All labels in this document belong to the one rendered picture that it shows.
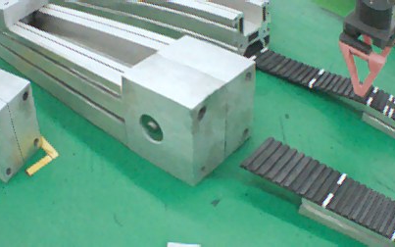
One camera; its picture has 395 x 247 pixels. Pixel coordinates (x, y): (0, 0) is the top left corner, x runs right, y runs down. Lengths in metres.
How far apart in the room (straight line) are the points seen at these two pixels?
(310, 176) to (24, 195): 0.31
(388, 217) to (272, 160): 0.16
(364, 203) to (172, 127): 0.21
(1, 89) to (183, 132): 0.23
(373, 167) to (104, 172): 0.31
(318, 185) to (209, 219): 0.11
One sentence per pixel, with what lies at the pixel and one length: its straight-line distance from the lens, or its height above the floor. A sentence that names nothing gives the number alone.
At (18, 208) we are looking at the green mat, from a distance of 0.50.
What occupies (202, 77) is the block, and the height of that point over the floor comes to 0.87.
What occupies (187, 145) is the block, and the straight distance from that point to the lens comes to 0.46.
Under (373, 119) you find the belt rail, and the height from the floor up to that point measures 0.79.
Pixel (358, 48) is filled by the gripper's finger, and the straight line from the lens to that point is 0.51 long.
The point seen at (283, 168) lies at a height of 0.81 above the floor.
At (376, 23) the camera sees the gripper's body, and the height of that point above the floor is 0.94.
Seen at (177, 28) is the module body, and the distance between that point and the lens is 0.70.
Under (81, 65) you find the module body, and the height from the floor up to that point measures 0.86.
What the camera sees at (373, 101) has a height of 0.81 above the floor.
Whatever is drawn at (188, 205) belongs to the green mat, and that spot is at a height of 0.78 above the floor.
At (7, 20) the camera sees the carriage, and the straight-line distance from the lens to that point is 0.73.
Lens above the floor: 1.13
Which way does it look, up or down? 39 degrees down
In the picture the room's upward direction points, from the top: 1 degrees counter-clockwise
